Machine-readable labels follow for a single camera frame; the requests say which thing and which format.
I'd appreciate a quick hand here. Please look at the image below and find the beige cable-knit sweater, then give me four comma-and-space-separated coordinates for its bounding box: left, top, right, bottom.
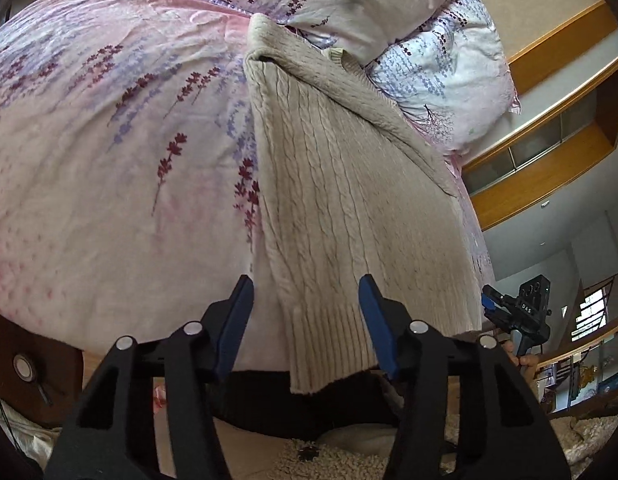
244, 14, 482, 393

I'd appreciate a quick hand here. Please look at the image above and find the person's right hand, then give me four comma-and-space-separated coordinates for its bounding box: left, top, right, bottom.
502, 340, 539, 385

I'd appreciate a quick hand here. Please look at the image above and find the dark wooden bedside table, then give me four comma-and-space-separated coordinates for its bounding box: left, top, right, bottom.
0, 315, 83, 428

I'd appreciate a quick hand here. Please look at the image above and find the wooden shelf unit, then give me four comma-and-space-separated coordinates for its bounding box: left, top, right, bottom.
534, 274, 618, 418

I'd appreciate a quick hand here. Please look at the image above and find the wooden headboard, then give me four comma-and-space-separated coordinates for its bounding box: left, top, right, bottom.
462, 1, 618, 230

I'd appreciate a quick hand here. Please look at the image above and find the pink floral bed sheet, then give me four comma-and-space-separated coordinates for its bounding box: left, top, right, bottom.
0, 0, 498, 373

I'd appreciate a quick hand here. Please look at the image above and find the white blue floral pillow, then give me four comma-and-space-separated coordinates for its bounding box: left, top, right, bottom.
365, 0, 521, 156

